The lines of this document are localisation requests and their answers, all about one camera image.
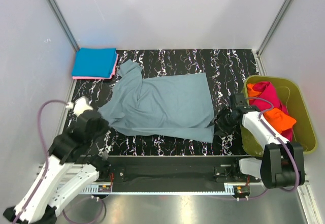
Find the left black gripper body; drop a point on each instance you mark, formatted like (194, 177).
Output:
(103, 128)

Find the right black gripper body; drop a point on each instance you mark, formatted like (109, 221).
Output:
(226, 123)

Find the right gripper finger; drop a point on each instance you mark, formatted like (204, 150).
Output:
(219, 132)
(216, 120)

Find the grey blue t shirt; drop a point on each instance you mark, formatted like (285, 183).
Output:
(178, 106)

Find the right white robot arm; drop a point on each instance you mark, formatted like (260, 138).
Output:
(282, 163)

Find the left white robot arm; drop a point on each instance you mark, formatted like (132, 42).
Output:
(45, 200)

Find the magenta t shirt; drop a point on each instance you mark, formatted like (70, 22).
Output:
(269, 94)

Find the black marble pattern mat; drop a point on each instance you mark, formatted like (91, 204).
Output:
(226, 71)

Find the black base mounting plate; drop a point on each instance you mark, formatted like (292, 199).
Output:
(127, 169)

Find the orange t shirt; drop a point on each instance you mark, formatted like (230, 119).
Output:
(280, 121)

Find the folded pink t shirt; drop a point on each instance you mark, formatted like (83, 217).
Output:
(100, 78)

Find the folded blue t shirt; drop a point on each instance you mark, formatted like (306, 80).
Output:
(94, 62)

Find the olive green plastic bin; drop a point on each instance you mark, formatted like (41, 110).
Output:
(289, 116)

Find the aluminium front rail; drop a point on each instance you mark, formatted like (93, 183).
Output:
(106, 185)

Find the left aluminium frame post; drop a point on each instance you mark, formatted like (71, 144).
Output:
(63, 24)

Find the aluminium frame post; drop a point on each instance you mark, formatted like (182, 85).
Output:
(63, 24)
(276, 22)

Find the right aluminium frame post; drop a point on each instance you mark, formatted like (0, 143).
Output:
(276, 22)

